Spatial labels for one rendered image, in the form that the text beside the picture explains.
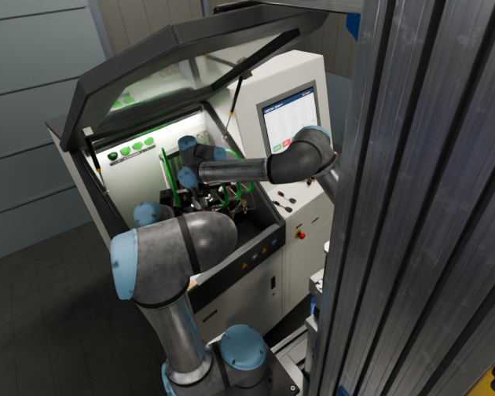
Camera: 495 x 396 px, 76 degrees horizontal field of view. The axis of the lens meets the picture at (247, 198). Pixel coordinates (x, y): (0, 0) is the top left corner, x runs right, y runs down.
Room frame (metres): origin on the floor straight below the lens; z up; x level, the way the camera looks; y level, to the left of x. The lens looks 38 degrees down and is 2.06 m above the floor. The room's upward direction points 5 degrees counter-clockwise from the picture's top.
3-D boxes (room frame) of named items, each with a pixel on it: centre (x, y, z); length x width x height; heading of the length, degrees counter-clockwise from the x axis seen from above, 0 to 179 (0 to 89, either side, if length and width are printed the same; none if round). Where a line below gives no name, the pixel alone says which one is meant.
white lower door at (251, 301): (0.95, 0.09, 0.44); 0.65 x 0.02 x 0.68; 129
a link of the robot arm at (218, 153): (1.05, 0.13, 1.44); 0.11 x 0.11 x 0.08; 63
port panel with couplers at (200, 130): (1.51, 0.23, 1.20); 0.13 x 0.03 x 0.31; 129
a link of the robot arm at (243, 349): (0.40, 0.05, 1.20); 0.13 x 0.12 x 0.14; 108
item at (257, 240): (0.97, 0.10, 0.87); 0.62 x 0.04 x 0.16; 129
